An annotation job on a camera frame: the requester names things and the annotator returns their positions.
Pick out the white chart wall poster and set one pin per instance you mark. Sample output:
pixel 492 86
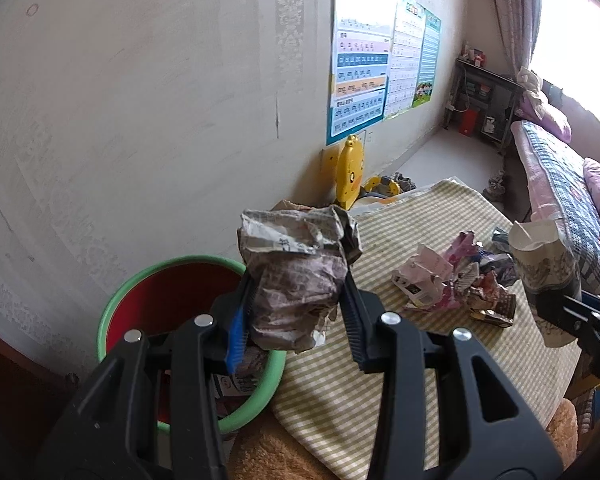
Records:
pixel 405 60

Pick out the pink snack wrapper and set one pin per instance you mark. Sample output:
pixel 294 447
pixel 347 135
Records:
pixel 460 255

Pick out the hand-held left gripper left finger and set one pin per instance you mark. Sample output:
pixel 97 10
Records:
pixel 237 332

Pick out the green trash bin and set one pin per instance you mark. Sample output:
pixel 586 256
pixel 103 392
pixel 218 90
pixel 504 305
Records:
pixel 150 300

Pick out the red box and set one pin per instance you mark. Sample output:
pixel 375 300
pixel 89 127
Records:
pixel 469 122

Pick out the bed with quilt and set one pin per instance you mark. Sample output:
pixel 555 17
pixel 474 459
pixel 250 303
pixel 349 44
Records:
pixel 560 185

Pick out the green bordered wall poster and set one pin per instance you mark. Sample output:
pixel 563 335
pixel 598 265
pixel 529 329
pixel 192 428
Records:
pixel 428 55

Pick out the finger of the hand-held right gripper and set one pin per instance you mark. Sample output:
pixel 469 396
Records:
pixel 555 305

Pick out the pile of crumpled wrappers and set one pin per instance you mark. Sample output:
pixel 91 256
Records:
pixel 425 265

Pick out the beige plush toy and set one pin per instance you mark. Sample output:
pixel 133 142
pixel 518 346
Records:
pixel 529 82

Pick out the dark metal shelf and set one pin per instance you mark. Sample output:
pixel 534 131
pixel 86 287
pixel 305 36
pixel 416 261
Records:
pixel 485 90

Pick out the paper cup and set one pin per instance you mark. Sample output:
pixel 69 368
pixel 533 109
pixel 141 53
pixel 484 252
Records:
pixel 540 265

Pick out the yellow toy vehicle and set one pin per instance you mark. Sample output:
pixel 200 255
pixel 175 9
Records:
pixel 380 187

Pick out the checkered tablecloth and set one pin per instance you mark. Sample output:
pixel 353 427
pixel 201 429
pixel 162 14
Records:
pixel 380 270

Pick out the brown cigarette box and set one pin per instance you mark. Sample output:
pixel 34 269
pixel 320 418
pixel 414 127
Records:
pixel 500 310

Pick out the purple pillow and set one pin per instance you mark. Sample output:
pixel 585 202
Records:
pixel 547 117

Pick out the red crumpled wrapper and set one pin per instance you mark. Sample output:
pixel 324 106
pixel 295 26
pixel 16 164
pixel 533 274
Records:
pixel 489 285

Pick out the floral curtain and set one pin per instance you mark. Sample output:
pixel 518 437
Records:
pixel 512 10

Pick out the brown paper bag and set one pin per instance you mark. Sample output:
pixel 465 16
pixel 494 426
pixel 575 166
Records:
pixel 295 280

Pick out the blue striped wall poster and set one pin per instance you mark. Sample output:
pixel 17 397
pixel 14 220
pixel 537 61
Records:
pixel 362 60

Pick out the pair of worn shoes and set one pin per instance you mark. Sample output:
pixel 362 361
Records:
pixel 494 187

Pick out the yellow duck toy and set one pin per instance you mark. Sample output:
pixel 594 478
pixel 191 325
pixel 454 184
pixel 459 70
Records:
pixel 351 170

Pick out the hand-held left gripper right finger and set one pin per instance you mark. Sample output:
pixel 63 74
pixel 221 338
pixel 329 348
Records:
pixel 362 325

